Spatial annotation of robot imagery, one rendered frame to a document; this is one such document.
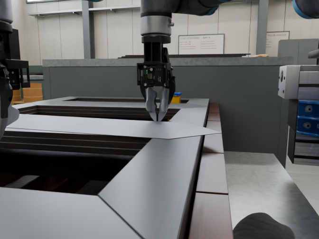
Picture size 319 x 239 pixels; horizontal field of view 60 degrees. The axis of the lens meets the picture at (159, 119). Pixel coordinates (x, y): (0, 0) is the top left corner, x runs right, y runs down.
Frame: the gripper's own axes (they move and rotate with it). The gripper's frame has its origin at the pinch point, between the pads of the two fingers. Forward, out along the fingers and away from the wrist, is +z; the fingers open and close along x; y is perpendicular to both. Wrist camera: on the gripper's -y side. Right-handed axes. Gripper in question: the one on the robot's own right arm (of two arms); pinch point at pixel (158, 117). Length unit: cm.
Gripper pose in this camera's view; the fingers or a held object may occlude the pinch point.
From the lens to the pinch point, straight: 72.2
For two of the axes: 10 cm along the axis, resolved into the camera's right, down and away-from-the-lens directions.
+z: 0.0, 9.9, 1.7
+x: 9.8, 0.3, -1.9
